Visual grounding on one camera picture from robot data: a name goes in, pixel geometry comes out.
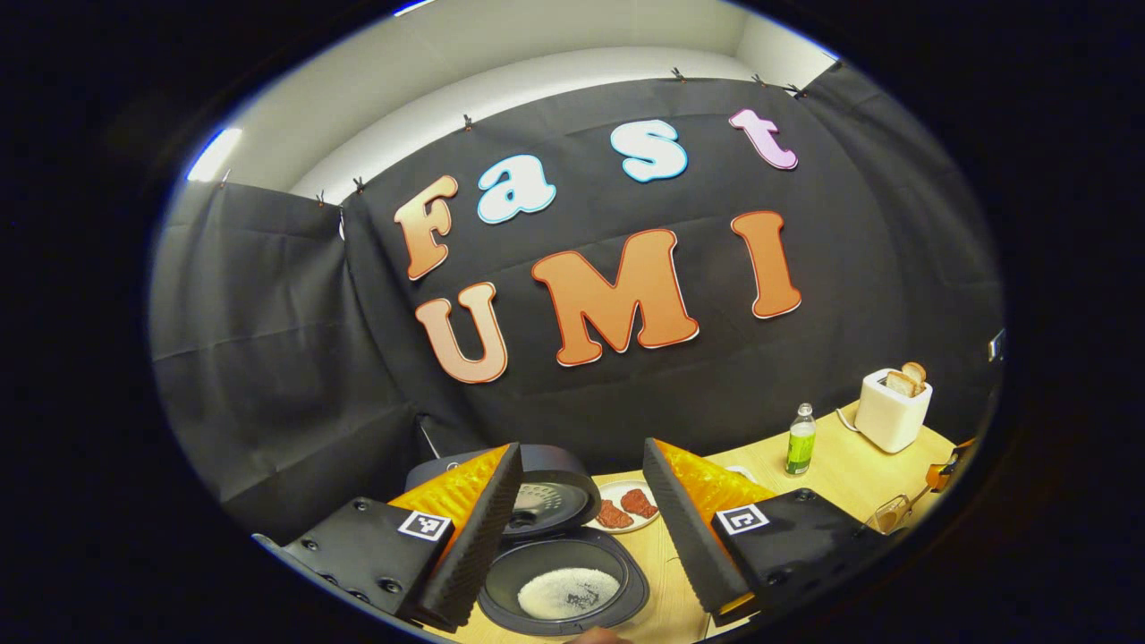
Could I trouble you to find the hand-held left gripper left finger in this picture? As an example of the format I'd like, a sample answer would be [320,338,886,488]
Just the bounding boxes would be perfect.
[253,442,525,632]

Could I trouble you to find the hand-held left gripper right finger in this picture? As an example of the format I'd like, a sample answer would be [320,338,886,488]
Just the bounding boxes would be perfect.
[642,437,904,627]

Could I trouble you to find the wooden spoon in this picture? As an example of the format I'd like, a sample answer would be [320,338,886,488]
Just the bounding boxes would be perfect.
[881,483,936,529]

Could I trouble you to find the black silver rice cooker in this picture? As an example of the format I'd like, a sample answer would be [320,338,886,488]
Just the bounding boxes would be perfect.
[405,445,651,638]

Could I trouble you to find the white rice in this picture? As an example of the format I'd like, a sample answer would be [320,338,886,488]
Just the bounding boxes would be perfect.
[517,567,621,621]

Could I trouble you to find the white round plate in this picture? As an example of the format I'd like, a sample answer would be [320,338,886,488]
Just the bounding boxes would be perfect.
[593,480,661,534]

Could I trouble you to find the white toaster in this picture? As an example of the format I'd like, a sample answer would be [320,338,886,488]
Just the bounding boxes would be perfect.
[854,369,933,453]

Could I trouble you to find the green label plastic bottle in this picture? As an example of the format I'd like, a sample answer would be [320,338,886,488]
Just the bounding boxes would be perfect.
[785,402,817,476]

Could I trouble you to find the black backdrop cloth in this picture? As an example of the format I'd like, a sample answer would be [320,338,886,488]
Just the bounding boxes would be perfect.
[148,61,1005,547]

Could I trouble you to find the row of black cloth clips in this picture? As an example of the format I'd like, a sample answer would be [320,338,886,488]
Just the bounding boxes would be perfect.
[217,65,846,205]

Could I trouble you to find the ceiling light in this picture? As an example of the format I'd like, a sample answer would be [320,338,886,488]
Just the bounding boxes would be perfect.
[186,128,244,182]

